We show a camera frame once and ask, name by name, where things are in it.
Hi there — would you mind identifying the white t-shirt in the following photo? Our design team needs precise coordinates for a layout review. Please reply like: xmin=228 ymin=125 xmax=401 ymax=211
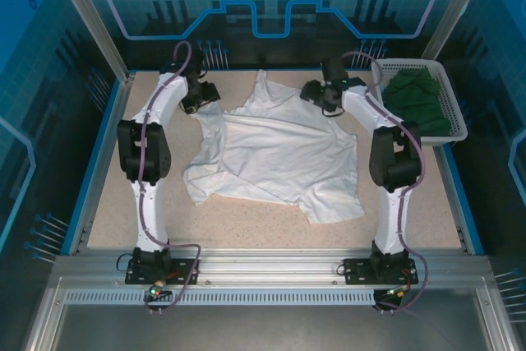
xmin=182 ymin=69 xmax=367 ymax=225

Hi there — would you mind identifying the white plastic basket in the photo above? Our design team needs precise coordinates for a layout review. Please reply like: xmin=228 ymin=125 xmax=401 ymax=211
xmin=371 ymin=58 xmax=469 ymax=147

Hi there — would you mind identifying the dark green t-shirt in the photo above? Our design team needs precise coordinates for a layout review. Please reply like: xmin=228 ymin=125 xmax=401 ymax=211
xmin=381 ymin=67 xmax=453 ymax=138

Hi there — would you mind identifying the steel lower shelf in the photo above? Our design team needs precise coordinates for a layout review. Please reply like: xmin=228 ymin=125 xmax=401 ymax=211
xmin=22 ymin=276 xmax=513 ymax=351

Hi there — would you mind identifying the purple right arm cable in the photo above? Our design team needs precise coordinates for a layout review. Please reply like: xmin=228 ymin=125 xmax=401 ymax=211
xmin=343 ymin=51 xmax=431 ymax=316

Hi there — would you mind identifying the aluminium frame post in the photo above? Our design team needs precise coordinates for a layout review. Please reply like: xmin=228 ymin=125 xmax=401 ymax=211
xmin=413 ymin=0 xmax=498 ymax=83
xmin=44 ymin=0 xmax=136 ymax=83

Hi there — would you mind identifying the aluminium mounting rail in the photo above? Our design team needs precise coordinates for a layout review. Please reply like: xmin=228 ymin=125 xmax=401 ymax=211
xmin=53 ymin=248 xmax=492 ymax=286

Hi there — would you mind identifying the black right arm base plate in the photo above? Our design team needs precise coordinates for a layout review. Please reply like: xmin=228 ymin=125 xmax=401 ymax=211
xmin=343 ymin=258 xmax=420 ymax=286

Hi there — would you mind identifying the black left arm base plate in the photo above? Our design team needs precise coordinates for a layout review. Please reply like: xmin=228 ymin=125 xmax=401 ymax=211
xmin=125 ymin=258 xmax=201 ymax=286

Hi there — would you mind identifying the cable connector with LED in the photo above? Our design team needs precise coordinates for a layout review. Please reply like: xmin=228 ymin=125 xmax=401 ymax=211
xmin=384 ymin=284 xmax=414 ymax=301
xmin=141 ymin=279 xmax=172 ymax=303

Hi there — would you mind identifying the slotted grey cable duct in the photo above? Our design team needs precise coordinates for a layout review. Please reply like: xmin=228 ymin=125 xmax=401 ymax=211
xmin=64 ymin=289 xmax=377 ymax=307

